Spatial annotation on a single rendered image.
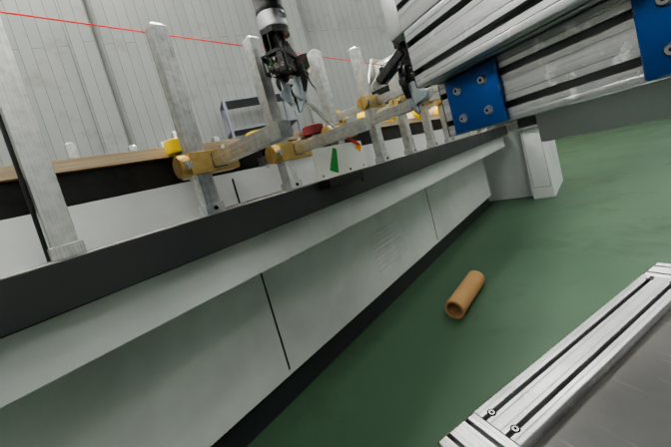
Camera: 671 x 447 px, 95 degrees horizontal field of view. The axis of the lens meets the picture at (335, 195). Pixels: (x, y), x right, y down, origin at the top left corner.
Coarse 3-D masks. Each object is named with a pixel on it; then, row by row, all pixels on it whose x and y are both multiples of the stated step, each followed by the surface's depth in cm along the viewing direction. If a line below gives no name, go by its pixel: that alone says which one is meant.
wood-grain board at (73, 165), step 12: (396, 120) 175; (408, 120) 186; (420, 120) 198; (432, 120) 215; (300, 132) 119; (204, 144) 90; (216, 144) 93; (228, 144) 96; (96, 156) 71; (108, 156) 73; (120, 156) 74; (132, 156) 76; (144, 156) 78; (156, 156) 80; (168, 156) 82; (0, 168) 60; (12, 168) 61; (60, 168) 66; (72, 168) 68; (84, 168) 69; (96, 168) 71; (0, 180) 59; (12, 180) 61
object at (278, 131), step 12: (288, 120) 55; (264, 132) 56; (276, 132) 54; (288, 132) 54; (240, 144) 61; (252, 144) 59; (264, 144) 57; (216, 156) 68; (228, 156) 65; (240, 156) 63
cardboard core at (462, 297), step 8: (472, 272) 146; (480, 272) 146; (464, 280) 140; (472, 280) 139; (480, 280) 142; (456, 288) 136; (464, 288) 133; (472, 288) 135; (456, 296) 128; (464, 296) 129; (472, 296) 132; (448, 304) 130; (456, 304) 134; (464, 304) 125; (448, 312) 128; (456, 312) 129; (464, 312) 124
